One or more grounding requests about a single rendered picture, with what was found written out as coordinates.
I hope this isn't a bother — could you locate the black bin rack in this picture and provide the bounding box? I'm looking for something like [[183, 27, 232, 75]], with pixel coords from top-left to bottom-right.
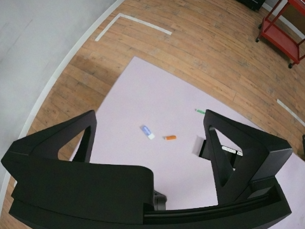
[[199, 140, 243, 168]]

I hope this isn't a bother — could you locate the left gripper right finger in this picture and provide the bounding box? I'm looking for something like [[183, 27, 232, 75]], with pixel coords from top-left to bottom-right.
[[203, 109, 293, 205]]

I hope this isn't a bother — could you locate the white and blue eraser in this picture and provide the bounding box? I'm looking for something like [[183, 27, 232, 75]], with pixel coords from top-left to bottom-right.
[[142, 126, 155, 140]]

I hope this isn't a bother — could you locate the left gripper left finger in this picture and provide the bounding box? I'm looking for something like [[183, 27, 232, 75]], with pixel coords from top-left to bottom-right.
[[8, 109, 97, 163]]

